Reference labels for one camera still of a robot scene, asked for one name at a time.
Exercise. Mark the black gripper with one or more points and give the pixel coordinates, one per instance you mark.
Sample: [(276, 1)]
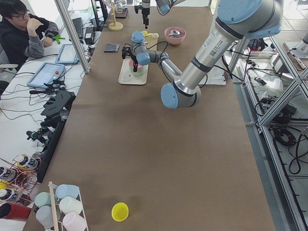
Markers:
[(145, 11), (134, 59)]

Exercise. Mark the small pink bowl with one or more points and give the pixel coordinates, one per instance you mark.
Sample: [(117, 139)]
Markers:
[(132, 64)]

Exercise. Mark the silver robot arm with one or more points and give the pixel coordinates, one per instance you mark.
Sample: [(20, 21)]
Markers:
[(236, 19), (163, 7)]

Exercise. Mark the green bowl stack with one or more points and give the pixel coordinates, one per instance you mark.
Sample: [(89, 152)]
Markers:
[(140, 70)]

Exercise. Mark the large pink ice bowl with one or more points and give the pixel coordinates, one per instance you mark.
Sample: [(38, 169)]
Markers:
[(175, 41)]

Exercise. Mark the yellow plastic knife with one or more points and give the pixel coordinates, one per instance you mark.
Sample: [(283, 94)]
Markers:
[(146, 34)]

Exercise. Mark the cream rabbit tray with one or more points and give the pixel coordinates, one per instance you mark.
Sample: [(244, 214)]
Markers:
[(127, 78)]

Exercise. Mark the white bun toy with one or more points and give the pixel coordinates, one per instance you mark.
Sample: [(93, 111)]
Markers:
[(155, 36)]

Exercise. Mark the bamboo cutting board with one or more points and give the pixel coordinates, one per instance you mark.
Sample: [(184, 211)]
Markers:
[(151, 43)]

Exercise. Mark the grey folded cloth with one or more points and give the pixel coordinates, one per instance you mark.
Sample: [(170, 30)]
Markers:
[(111, 48)]

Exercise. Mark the wooden cup tree stand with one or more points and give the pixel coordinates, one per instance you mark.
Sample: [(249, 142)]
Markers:
[(114, 25)]

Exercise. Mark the metal ice scoop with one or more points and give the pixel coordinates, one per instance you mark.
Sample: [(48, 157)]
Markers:
[(174, 34)]

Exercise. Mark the blue teach pendant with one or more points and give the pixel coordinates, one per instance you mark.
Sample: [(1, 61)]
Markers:
[(45, 75), (67, 55)]

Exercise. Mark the seated person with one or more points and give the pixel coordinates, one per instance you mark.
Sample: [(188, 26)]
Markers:
[(22, 34)]

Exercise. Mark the yellow plastic cup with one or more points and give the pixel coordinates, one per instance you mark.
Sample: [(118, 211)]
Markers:
[(120, 212)]

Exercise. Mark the pastel cup rack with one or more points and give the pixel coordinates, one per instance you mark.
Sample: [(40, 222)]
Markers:
[(61, 208)]

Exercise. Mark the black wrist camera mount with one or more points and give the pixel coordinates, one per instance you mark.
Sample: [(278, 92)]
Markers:
[(138, 8)]

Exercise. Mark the aluminium frame post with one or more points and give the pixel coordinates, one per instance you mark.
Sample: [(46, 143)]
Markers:
[(72, 34)]

